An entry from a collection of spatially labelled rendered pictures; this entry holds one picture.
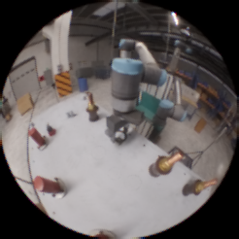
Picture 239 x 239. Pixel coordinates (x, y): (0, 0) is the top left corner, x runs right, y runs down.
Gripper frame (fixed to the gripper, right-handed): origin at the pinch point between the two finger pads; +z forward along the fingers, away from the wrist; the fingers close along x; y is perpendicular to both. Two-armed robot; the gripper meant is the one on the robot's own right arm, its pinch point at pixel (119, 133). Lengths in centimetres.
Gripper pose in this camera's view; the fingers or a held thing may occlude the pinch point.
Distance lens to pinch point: 41.1
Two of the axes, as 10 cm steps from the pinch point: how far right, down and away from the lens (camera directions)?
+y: -7.1, -5.1, 4.9
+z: -0.7, 7.4, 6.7
